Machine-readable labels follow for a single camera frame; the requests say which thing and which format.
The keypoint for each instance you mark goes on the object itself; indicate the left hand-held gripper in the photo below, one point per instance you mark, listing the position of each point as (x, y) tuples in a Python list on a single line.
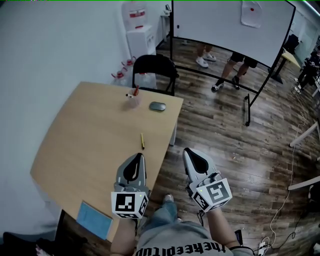
[(125, 203)]

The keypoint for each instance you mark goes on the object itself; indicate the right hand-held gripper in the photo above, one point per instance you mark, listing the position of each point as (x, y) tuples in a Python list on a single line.
[(216, 192)]

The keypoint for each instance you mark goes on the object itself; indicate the yellow pencil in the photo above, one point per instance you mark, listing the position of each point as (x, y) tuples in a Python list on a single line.
[(142, 141)]

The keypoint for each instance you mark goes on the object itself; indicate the person's right forearm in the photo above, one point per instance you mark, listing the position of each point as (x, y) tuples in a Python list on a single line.
[(220, 230)]

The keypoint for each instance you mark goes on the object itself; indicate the person's left forearm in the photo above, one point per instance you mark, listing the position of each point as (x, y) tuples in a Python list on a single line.
[(125, 237)]

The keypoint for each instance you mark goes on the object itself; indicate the person's shoe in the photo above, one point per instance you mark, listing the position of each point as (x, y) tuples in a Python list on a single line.
[(168, 198)]

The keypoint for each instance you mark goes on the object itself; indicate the person's jeans leg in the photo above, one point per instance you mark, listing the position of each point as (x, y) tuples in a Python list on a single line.
[(163, 213)]

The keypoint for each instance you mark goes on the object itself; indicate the blue notebook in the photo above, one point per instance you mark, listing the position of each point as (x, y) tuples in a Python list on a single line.
[(93, 220)]

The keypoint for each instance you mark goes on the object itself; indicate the dark grey computer mouse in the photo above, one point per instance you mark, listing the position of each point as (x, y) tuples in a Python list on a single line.
[(157, 106)]

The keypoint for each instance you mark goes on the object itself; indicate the person's grey printed shirt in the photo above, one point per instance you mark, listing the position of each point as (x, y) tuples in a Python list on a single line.
[(180, 240)]

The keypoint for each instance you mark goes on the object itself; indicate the pink pen cup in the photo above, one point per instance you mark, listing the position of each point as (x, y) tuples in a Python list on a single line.
[(135, 101)]

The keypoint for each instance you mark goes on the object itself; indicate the empty clear water jug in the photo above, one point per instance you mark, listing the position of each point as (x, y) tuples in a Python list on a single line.
[(129, 63), (147, 80), (120, 76)]

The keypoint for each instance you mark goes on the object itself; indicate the white power strip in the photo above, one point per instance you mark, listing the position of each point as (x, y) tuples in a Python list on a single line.
[(263, 248)]

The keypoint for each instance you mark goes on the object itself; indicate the white-legged dark-topped table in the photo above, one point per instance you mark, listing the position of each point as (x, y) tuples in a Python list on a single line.
[(303, 135)]

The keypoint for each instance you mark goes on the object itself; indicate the black bag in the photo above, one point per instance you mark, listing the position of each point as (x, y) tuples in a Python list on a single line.
[(315, 198)]

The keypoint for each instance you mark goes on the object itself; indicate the black office chair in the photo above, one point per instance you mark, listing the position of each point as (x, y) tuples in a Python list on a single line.
[(25, 246)]

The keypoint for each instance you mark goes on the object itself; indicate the white water dispenser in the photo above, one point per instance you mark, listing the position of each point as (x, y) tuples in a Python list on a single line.
[(138, 41)]

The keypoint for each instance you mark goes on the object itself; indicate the black-framed rolling whiteboard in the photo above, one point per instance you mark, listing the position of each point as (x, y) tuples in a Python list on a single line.
[(225, 30)]

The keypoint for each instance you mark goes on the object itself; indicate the yellow-topped table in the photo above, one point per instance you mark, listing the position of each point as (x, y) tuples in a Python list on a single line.
[(290, 56)]

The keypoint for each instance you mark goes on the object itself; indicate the small white side table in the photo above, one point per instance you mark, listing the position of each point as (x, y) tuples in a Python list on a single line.
[(166, 22)]

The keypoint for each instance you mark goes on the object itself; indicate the white paper sheet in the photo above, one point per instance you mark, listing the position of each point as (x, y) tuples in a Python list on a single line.
[(251, 17)]

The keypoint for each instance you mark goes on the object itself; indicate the large water bottle red label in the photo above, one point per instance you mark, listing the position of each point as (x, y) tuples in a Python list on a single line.
[(135, 15)]

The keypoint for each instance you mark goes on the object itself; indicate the long ceiling light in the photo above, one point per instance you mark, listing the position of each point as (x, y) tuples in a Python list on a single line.
[(310, 5)]

